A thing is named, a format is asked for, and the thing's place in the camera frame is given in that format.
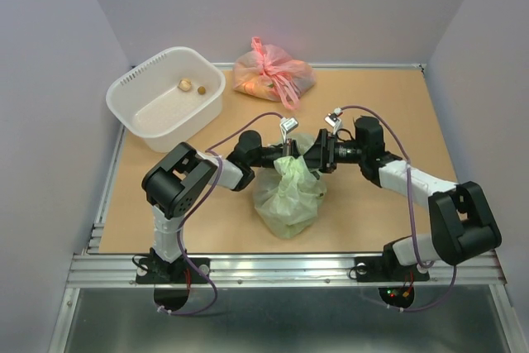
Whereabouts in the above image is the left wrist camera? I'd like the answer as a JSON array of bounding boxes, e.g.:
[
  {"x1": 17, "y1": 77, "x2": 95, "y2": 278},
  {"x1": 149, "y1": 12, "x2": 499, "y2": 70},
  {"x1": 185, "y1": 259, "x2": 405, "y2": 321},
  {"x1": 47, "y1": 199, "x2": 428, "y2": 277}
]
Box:
[{"x1": 279, "y1": 117, "x2": 298, "y2": 141}]

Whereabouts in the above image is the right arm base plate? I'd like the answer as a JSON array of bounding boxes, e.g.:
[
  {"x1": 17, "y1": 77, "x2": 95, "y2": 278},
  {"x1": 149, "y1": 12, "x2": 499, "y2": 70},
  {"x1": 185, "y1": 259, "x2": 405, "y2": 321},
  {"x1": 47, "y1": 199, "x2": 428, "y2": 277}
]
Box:
[{"x1": 353, "y1": 255, "x2": 430, "y2": 283}]

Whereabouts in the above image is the white plastic basket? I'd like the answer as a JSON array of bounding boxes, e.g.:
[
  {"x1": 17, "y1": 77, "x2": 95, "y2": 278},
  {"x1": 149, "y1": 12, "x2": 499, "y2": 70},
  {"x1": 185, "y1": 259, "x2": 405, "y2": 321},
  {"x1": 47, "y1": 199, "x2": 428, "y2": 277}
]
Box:
[{"x1": 106, "y1": 46, "x2": 226, "y2": 153}]

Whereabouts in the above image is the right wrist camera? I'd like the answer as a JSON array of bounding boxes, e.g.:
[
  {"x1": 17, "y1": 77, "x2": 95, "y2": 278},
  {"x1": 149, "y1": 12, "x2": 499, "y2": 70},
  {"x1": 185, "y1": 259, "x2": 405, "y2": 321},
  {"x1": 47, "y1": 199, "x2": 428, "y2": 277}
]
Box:
[{"x1": 324, "y1": 107, "x2": 343, "y2": 135}]

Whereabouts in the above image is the small beige fake garlic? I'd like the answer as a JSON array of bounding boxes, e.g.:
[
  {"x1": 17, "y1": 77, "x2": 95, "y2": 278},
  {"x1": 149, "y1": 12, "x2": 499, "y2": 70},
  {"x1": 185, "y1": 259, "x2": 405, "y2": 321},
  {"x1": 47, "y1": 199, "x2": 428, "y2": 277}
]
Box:
[{"x1": 178, "y1": 78, "x2": 193, "y2": 92}]

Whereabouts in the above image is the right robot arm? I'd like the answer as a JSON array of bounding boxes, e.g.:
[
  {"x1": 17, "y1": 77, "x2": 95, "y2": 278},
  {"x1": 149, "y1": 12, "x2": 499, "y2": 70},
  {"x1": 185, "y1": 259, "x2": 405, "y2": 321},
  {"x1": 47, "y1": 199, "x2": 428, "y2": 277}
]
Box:
[{"x1": 303, "y1": 117, "x2": 502, "y2": 279}]

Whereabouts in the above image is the pink tied plastic bag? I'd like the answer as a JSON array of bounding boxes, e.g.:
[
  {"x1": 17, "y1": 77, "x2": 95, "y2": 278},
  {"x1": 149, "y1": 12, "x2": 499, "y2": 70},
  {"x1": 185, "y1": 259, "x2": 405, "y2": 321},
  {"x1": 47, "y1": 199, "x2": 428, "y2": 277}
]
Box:
[{"x1": 233, "y1": 36, "x2": 316, "y2": 111}]

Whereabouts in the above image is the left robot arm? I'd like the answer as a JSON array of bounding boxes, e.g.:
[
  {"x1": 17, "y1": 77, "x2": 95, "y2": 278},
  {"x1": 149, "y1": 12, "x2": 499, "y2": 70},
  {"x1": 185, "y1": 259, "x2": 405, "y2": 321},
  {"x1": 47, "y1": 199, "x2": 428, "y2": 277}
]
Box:
[{"x1": 133, "y1": 130, "x2": 299, "y2": 284}]

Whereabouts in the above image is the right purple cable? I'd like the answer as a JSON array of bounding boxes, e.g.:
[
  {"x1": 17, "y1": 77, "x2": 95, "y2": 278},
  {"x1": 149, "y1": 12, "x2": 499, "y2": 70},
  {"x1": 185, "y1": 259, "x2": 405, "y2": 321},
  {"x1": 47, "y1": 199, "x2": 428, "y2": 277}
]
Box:
[{"x1": 338, "y1": 104, "x2": 458, "y2": 313}]

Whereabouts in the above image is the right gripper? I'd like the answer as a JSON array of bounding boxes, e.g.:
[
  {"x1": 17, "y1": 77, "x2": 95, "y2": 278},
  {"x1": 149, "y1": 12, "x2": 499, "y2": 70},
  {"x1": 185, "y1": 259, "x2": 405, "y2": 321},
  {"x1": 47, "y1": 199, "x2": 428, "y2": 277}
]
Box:
[{"x1": 292, "y1": 128, "x2": 365, "y2": 172}]

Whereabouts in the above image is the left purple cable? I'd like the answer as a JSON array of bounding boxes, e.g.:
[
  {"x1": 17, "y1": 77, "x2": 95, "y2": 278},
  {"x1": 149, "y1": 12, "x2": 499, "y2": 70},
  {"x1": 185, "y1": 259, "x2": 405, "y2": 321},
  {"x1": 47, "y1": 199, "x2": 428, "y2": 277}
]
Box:
[{"x1": 175, "y1": 112, "x2": 286, "y2": 316}]

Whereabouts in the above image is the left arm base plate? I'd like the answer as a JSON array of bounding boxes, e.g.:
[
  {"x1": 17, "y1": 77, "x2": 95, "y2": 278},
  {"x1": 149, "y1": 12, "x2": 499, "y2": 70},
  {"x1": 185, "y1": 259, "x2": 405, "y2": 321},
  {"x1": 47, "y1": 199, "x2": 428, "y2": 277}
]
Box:
[{"x1": 132, "y1": 256, "x2": 207, "y2": 285}]

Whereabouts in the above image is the green plastic bag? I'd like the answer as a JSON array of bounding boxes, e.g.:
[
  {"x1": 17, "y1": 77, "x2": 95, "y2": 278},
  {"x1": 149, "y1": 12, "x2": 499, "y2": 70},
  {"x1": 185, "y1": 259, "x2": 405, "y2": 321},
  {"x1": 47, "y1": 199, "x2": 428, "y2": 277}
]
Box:
[{"x1": 253, "y1": 155, "x2": 327, "y2": 239}]

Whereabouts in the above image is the purple cable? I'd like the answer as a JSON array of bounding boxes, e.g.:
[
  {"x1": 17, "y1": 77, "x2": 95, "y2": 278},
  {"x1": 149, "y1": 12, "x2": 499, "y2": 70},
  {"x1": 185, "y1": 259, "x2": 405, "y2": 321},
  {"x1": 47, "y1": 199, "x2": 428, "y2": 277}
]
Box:
[
  {"x1": 338, "y1": 104, "x2": 458, "y2": 313},
  {"x1": 175, "y1": 112, "x2": 286, "y2": 316}
]

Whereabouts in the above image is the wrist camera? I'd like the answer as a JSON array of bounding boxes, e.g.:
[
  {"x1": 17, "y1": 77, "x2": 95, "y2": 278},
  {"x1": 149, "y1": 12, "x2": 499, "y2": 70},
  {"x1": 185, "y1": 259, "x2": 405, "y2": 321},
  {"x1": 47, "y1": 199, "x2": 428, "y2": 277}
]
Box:
[
  {"x1": 279, "y1": 117, "x2": 298, "y2": 141},
  {"x1": 324, "y1": 107, "x2": 343, "y2": 135}
]

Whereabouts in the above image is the aluminium front rail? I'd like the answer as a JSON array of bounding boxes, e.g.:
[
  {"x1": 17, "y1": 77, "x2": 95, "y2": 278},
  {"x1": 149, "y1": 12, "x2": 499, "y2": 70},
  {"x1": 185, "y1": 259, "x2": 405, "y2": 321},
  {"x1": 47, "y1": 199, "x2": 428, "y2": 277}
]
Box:
[{"x1": 66, "y1": 251, "x2": 507, "y2": 289}]

